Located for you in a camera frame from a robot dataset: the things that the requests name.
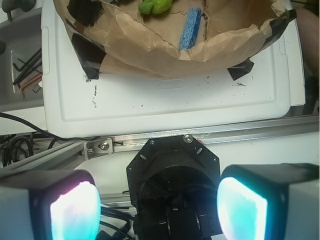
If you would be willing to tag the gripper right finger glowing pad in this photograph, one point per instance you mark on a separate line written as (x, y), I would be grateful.
(270, 201)

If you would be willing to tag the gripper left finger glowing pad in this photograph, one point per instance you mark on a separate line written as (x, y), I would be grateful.
(48, 205)

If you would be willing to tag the blue sponge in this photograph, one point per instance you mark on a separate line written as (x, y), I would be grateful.
(191, 29)

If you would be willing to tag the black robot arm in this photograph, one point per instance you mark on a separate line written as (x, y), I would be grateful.
(179, 193)

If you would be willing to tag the orange hex key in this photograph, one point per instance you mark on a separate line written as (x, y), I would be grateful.
(29, 83)

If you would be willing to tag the black hex keys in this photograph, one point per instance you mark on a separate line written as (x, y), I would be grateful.
(28, 67)

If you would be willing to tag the brown paper bag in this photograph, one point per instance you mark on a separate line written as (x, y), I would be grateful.
(113, 37)

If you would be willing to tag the grey tool tray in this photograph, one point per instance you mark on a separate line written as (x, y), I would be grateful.
(23, 38)

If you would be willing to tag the green plush toy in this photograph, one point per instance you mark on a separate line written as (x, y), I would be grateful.
(155, 7)

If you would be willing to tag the aluminium extrusion frame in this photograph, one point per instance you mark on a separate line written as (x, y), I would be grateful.
(294, 139)

